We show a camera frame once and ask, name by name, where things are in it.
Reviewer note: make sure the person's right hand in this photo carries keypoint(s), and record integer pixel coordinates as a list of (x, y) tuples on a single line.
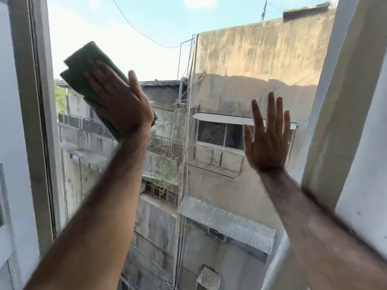
[(267, 147)]

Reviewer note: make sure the person's left hand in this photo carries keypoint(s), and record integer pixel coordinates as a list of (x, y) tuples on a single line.
[(127, 108)]

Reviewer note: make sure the person's left thumb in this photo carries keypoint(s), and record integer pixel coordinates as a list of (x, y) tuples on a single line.
[(136, 86)]

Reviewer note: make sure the person's right middle finger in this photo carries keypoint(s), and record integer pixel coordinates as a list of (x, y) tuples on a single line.
[(271, 110)]

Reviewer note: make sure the person's right thumb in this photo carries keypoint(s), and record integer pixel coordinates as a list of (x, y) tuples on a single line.
[(248, 138)]

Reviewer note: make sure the person's right little finger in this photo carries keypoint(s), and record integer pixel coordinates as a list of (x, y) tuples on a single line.
[(286, 123)]

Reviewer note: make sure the green cleaning cloth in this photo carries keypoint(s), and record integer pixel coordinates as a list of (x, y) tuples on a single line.
[(81, 58)]

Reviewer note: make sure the person's left forearm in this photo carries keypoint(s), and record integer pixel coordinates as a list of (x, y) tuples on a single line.
[(99, 208)]

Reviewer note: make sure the person's right forearm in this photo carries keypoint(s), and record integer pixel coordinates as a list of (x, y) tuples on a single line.
[(314, 232)]

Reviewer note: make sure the dark building window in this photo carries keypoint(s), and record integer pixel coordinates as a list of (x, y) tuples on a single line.
[(216, 134)]

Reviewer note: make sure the white window awning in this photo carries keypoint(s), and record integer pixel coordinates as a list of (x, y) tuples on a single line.
[(217, 118)]

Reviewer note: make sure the metal window rack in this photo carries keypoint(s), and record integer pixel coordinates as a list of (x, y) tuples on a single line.
[(214, 167)]

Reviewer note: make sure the grey drain pipe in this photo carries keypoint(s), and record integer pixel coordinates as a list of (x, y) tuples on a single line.
[(180, 90)]

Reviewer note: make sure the beige concrete building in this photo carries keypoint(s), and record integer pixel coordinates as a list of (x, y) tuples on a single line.
[(257, 57)]

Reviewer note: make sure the metal balcony railing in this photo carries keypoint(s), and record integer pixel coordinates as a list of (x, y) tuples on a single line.
[(164, 146)]

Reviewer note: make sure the clear window glass pane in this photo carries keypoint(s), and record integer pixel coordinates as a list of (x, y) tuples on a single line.
[(169, 27)]

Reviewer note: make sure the corrugated metal awning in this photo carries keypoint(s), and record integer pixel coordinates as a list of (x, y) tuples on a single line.
[(229, 223)]

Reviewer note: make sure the small green plant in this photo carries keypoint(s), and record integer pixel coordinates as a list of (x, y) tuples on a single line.
[(166, 173)]

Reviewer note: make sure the rooftop antenna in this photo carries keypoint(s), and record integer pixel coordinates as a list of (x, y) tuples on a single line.
[(264, 9)]

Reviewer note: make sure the grey weathered building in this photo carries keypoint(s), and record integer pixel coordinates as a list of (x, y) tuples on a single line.
[(154, 226)]

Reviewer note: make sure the white air conditioner unit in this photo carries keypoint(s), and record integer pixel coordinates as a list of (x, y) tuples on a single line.
[(208, 279)]

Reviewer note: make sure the small wall air conditioner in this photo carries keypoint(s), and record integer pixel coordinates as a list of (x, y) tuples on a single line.
[(217, 235)]

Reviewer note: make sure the grey sliding window frame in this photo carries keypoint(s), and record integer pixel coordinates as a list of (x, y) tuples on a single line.
[(28, 87)]

